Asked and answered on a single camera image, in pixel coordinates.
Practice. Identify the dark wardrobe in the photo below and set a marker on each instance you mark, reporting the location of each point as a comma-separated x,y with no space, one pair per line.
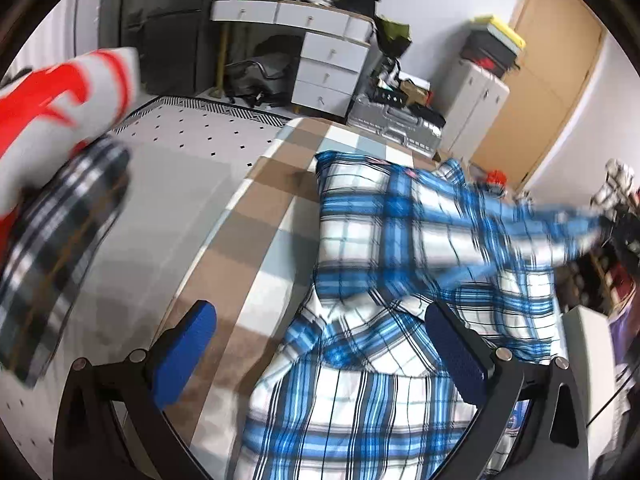
160,25

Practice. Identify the white desk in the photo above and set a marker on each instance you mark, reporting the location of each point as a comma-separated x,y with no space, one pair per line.
295,12

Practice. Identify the white dotted floor mat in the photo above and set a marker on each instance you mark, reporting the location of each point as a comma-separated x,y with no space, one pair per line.
200,135

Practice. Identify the black storage box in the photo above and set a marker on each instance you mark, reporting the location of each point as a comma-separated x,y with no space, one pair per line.
487,55

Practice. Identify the brown blue checked blanket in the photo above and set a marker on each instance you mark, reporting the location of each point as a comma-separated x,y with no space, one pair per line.
260,240

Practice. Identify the white drawer cabinet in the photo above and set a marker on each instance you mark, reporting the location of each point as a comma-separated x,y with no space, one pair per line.
330,70

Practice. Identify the dark plaid cloth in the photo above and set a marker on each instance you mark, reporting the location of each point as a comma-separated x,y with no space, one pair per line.
60,240

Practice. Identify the blue plaid shirt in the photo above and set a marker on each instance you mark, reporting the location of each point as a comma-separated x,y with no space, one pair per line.
360,225

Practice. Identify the green bag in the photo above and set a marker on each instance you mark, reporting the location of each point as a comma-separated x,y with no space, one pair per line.
392,30

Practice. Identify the orange plastic crate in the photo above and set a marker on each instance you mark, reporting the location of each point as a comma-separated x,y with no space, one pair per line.
497,178

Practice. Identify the red and white cloth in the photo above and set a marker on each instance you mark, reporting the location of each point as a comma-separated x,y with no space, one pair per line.
50,105

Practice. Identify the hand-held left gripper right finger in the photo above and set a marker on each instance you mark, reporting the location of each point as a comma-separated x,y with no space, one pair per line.
457,355

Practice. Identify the silver ribbed case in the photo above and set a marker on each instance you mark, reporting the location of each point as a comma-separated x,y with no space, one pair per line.
395,122

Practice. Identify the wooden shoe rack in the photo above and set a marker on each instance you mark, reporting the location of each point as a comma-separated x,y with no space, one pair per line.
600,280

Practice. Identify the wooden door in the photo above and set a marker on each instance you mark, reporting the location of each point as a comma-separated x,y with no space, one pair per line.
545,75

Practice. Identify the yellow foam board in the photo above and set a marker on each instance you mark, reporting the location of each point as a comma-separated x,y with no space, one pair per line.
505,30

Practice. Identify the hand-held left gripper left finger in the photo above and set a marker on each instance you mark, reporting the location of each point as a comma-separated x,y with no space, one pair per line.
184,355

